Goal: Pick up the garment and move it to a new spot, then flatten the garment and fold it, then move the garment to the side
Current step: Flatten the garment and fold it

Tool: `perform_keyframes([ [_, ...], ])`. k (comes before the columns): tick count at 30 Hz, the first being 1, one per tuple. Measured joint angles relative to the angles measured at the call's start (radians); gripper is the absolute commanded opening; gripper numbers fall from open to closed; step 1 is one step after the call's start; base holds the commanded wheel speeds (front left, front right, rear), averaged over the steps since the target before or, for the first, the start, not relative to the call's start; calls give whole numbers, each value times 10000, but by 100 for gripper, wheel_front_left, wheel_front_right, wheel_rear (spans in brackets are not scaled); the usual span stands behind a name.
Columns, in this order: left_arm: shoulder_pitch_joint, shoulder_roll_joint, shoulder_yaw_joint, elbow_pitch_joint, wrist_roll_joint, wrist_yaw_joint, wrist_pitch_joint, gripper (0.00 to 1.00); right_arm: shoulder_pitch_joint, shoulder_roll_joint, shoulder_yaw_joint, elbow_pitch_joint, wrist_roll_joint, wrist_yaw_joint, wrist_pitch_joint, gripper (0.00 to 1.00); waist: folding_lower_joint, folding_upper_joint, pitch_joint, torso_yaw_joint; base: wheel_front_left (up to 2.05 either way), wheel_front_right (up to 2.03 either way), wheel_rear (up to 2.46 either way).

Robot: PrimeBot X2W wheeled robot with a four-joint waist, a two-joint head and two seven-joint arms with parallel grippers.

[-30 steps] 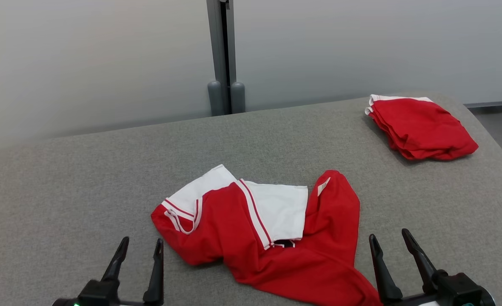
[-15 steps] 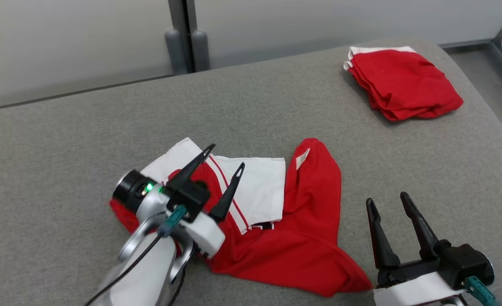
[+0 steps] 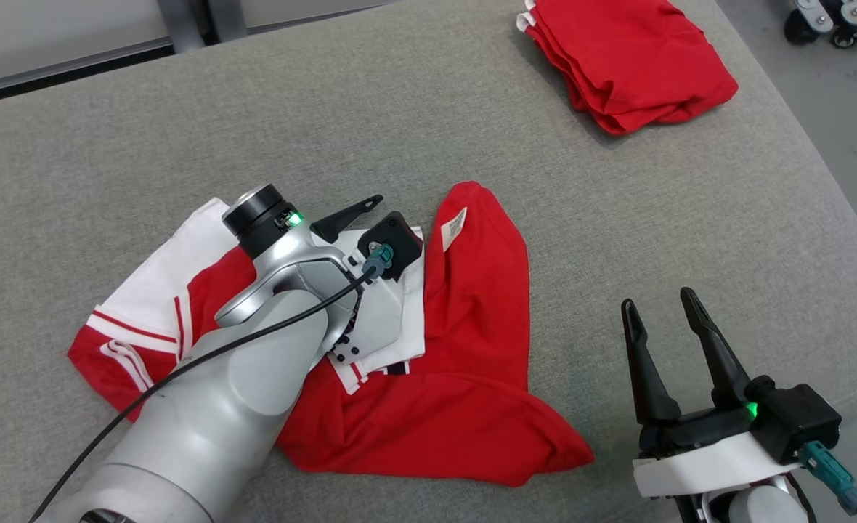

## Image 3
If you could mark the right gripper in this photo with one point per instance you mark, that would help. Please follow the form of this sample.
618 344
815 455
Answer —
704 465

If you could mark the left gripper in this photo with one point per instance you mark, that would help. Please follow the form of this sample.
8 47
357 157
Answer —
381 319

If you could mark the red shirt with white sleeves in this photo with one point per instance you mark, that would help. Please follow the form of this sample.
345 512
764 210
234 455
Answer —
472 327

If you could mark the red sports shirt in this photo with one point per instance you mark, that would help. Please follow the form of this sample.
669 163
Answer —
632 58

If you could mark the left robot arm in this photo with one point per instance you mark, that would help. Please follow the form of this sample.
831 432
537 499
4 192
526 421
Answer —
218 421

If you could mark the wheeled cart base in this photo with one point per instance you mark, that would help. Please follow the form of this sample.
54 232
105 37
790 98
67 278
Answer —
806 22

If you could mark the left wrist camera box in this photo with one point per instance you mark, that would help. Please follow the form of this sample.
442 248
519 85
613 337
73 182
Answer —
399 240

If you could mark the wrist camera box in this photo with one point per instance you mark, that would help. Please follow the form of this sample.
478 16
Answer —
399 240
795 418

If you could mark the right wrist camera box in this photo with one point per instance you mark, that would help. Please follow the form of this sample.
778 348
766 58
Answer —
795 418

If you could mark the grey partition post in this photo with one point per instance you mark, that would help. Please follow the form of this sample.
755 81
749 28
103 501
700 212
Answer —
178 22

